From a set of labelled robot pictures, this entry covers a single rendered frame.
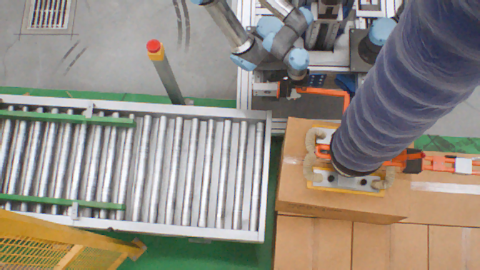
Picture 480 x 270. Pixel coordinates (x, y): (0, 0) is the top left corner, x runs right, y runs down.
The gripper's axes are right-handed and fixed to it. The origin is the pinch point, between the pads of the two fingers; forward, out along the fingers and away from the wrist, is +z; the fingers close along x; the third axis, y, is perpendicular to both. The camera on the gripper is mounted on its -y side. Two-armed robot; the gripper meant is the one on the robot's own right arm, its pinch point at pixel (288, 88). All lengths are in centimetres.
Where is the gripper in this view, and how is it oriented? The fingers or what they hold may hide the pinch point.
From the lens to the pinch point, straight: 229.2
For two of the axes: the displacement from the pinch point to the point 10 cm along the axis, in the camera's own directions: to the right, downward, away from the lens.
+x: 1.1, -9.6, 2.5
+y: 9.9, 1.0, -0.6
